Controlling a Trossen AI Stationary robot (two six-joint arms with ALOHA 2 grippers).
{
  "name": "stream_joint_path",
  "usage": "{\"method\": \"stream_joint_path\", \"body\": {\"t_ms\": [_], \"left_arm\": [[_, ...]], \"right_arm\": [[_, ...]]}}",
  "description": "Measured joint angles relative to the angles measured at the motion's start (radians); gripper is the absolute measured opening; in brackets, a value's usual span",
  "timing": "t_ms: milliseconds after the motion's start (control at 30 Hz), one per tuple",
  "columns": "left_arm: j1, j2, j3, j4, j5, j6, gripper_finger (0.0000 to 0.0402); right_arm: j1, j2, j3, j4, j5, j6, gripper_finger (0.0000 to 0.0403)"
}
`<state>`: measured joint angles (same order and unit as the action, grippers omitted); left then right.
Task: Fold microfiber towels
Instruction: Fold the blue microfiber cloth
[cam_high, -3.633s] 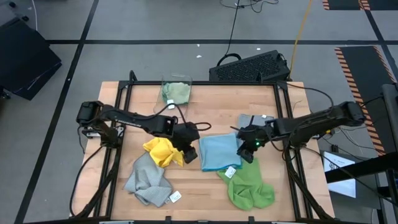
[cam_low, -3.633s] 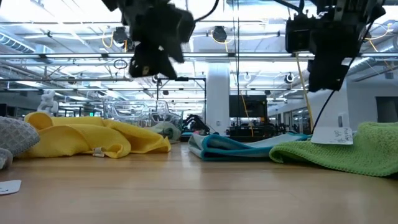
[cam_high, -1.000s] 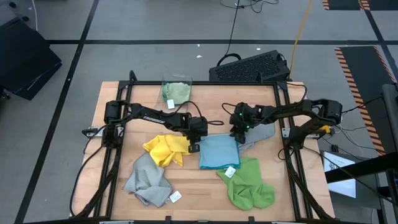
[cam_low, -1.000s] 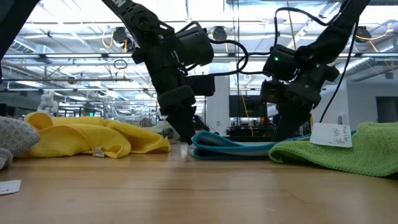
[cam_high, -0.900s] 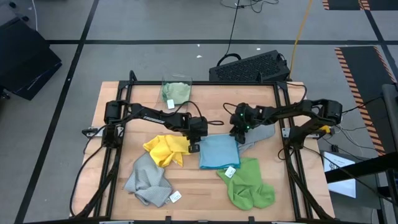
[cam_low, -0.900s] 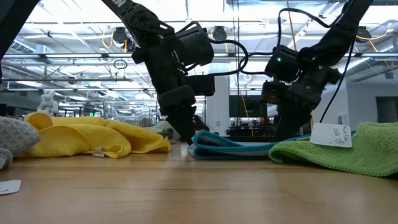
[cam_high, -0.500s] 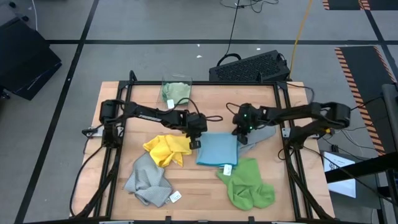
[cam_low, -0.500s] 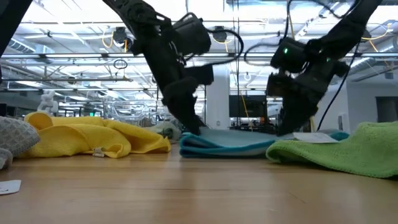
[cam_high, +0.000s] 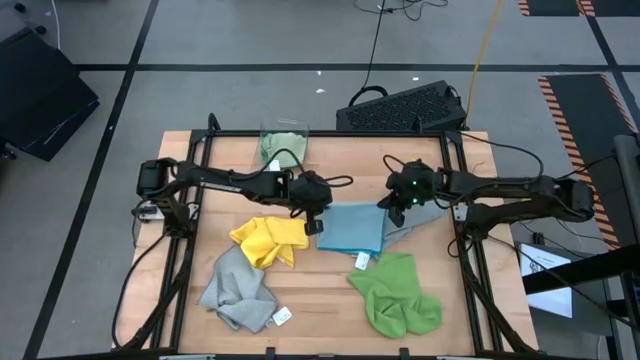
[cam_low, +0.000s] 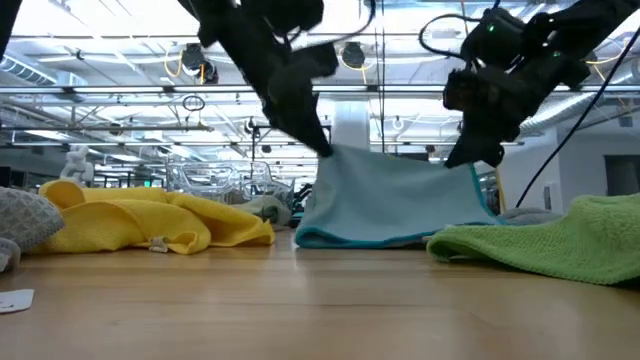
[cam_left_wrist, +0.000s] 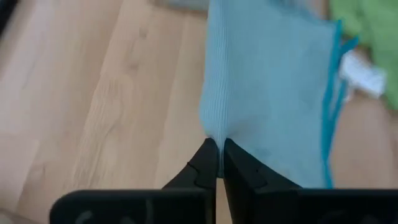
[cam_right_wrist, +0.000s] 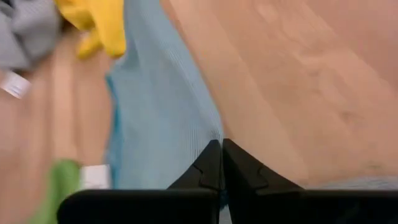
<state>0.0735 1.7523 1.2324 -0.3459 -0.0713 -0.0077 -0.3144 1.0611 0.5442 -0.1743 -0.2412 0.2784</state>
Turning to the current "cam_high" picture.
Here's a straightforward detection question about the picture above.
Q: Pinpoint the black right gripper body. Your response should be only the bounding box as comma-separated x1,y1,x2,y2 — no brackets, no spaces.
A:
385,158,446,209

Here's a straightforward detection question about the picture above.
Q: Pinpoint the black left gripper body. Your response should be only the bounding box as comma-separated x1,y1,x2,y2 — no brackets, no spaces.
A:
284,169,334,217

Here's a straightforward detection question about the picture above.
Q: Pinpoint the light blue microfiber towel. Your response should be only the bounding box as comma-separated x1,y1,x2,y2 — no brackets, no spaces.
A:
316,202,389,272

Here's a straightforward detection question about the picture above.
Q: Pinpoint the yellow microfiber towel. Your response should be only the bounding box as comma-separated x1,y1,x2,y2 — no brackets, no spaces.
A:
228,215,311,270

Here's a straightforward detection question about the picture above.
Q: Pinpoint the pale green teal-edged towel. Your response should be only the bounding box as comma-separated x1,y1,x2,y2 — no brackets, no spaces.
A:
259,132,309,171

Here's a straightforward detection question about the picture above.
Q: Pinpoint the smooth grey microfiber towel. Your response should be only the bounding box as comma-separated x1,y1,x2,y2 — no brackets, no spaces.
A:
382,199,449,251

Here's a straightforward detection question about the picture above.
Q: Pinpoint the bright green microfiber towel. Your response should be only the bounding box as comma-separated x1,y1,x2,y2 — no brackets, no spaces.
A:
348,252,444,340

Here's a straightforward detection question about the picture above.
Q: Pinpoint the clear plastic bin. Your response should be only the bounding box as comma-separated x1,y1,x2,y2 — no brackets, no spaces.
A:
257,118,312,174

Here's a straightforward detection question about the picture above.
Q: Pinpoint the grey waffle-weave towel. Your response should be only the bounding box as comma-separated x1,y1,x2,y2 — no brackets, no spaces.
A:
198,244,294,334

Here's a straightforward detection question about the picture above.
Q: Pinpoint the small white box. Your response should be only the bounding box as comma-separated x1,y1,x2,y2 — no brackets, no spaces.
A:
132,199,166,223

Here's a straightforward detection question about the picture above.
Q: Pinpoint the white printed sign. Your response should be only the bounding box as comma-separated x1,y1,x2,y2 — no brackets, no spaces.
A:
519,242,574,320

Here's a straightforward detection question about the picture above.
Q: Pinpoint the black orange-striped floor mat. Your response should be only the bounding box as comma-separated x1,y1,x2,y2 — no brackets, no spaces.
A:
518,0,640,18
538,73,640,251

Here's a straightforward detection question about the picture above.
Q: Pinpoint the black metal beam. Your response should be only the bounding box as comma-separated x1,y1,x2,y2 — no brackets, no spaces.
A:
522,243,640,296

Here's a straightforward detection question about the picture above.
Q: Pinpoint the large black case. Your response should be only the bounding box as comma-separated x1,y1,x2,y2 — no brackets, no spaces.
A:
0,27,101,163

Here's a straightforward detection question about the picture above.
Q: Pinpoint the black metal table frame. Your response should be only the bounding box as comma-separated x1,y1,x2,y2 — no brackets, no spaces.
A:
112,112,540,360

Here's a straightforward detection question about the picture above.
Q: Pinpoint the black floor cable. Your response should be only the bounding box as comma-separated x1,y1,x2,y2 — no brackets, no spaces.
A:
348,0,390,107

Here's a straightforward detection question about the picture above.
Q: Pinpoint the yellow cable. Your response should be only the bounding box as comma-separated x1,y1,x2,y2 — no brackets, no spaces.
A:
463,0,504,127

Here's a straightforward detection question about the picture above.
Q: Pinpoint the white floor cable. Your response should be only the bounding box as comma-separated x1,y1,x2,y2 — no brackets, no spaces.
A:
49,0,62,51

